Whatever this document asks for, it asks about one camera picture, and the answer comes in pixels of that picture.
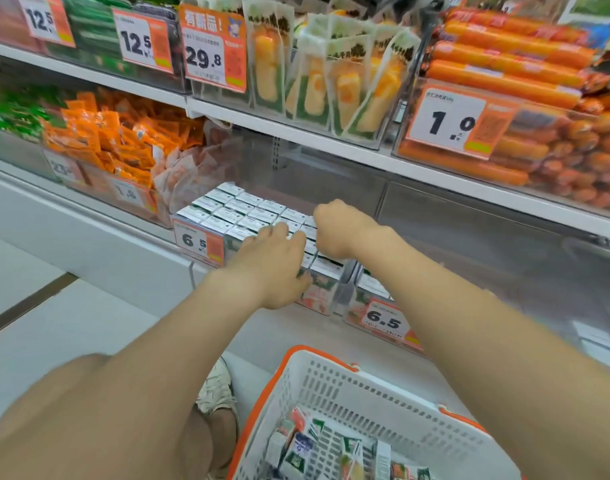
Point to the white lower shelf ledge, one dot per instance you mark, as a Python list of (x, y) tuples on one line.
[(84, 234)]

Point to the large orange promo price tag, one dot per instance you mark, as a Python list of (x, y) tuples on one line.
[(212, 49)]

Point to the red orange small packet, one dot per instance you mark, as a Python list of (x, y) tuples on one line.
[(299, 418)]

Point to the person's left thumb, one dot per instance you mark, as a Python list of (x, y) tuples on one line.
[(304, 284)]

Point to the small white grey box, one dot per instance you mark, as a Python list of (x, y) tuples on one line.
[(277, 444)]

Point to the clear plastic sausage bin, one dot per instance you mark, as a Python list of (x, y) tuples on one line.
[(560, 184)]

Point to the patterned shorts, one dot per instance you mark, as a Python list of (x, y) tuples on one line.
[(216, 387)]

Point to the pile of green snack packets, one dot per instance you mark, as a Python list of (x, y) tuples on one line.
[(14, 112)]

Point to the white shelf board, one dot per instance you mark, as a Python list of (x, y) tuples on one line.
[(305, 139)]

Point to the blue white carton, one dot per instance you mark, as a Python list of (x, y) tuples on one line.
[(297, 454)]

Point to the wide orange white price tag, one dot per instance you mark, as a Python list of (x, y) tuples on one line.
[(457, 122)]

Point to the pile of orange snack packets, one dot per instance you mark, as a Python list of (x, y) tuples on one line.
[(114, 134)]

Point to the person's right hand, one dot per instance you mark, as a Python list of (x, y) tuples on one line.
[(347, 227)]

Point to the person's right fingers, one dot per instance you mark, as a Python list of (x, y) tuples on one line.
[(330, 229)]

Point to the green white packet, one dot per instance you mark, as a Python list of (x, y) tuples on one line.
[(352, 457)]

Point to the stack of dark green packets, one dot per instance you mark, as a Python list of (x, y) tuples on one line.
[(92, 29)]

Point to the blue green printed packet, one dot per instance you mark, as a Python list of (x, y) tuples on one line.
[(592, 17)]

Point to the person's left hand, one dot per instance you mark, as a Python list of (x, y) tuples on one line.
[(262, 267)]

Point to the person's right forearm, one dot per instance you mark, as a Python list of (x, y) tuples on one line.
[(485, 354)]

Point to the row of corn packets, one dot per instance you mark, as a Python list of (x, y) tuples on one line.
[(335, 74)]

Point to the pile of orange sausages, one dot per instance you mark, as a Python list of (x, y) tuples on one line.
[(510, 69)]

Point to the stack of red packets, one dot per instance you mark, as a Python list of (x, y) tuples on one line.
[(4, 19)]

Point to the person's leg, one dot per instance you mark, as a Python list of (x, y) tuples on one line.
[(212, 444)]

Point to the clear plastic divider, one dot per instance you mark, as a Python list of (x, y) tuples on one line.
[(345, 289)]

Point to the rows of small white boxes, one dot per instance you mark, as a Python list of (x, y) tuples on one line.
[(235, 209)]

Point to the person's left forearm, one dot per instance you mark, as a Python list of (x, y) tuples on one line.
[(134, 374)]

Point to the white orange shopping basket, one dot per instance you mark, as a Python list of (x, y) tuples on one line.
[(375, 394)]

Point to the pile of clear pink packets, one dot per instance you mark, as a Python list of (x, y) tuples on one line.
[(195, 164)]

